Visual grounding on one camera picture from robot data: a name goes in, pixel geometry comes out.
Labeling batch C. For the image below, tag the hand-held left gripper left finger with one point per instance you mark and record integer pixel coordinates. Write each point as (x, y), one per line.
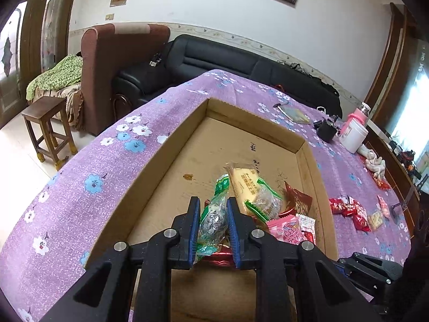
(195, 231)

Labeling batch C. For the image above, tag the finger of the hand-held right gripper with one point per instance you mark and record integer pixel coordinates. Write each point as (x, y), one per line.
(372, 266)

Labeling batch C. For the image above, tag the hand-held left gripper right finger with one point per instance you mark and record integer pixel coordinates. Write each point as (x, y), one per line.
(233, 238)

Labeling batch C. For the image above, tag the green-ended clear candy packet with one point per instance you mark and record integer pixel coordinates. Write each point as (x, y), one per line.
(214, 221)
(264, 201)

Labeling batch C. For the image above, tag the shiny red foil packet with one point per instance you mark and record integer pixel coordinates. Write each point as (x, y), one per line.
(218, 258)

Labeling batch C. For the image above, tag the pink packet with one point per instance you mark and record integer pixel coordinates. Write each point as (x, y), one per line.
(383, 206)
(288, 231)

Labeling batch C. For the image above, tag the yellow cake packet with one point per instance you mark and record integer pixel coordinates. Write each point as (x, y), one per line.
(243, 181)

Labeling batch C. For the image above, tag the dark red foil packet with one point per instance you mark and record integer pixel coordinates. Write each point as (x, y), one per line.
(298, 201)

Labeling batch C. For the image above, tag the cardboard box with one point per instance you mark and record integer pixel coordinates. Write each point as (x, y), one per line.
(201, 147)

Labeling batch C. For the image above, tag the black tripod stand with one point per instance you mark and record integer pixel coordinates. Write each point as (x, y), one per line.
(407, 198)

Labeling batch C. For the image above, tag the red plastic bag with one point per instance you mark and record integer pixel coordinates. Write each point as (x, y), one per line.
(382, 183)

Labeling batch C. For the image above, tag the white gloves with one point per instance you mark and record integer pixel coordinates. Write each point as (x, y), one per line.
(373, 162)

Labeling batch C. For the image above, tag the black orange device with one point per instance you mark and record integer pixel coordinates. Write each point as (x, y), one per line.
(407, 159)

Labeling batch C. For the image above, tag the purple floral tablecloth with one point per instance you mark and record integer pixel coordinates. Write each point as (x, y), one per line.
(100, 161)

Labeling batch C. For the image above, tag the white plastic jar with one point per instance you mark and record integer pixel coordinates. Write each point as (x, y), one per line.
(352, 136)

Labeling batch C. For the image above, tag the thin booklet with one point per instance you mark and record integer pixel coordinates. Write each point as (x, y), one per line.
(295, 114)

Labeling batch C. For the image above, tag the pink sleeved bottle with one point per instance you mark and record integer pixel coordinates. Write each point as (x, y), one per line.
(360, 114)

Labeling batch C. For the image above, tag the small red object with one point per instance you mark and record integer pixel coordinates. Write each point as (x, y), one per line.
(281, 89)

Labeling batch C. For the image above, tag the black sofa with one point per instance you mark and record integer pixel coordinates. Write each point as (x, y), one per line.
(207, 60)

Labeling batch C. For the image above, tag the small metal object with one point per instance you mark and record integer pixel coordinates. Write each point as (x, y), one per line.
(155, 60)

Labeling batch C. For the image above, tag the wooden cabinet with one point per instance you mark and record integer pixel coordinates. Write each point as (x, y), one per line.
(392, 90)

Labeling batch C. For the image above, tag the wooden stool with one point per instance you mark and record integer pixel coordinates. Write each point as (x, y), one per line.
(47, 107)

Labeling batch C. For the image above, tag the brown armchair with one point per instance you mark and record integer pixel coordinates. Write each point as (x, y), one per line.
(110, 50)

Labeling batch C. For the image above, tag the green patterned blanket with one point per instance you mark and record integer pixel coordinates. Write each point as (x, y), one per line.
(57, 73)

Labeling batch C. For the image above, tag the wooden glass door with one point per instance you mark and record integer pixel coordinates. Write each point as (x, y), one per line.
(30, 40)

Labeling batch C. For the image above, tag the light switch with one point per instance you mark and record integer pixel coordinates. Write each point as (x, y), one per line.
(109, 16)

